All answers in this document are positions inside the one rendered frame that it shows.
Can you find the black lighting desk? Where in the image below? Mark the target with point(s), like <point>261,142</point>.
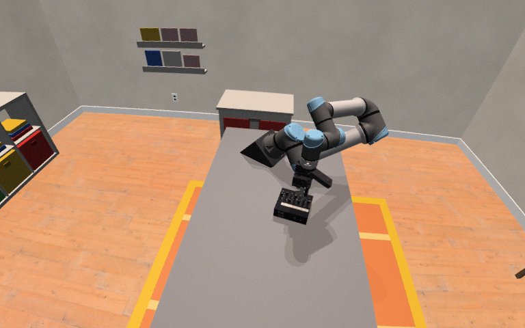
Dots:
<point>288,206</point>

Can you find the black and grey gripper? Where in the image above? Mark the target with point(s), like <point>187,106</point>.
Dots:
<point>302,180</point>

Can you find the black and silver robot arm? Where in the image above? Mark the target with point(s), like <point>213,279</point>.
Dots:
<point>314,145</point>

